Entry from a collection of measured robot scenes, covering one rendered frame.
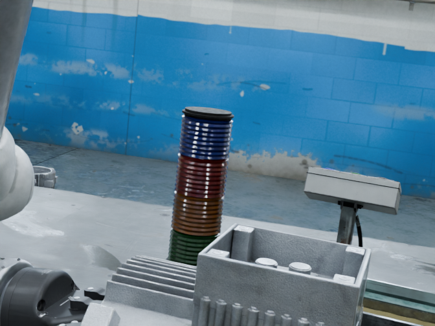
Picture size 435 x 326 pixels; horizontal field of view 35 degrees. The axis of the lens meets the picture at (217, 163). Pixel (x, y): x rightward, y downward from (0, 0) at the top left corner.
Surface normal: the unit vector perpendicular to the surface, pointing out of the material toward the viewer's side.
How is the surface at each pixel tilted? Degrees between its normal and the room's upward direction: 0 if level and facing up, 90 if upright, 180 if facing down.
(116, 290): 88
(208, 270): 90
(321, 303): 90
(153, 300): 88
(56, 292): 82
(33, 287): 36
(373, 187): 68
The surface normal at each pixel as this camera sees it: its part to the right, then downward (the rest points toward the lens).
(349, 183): -0.29, -0.24
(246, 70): -0.18, 0.17
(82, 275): 0.11, -0.98
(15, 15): 0.65, 0.65
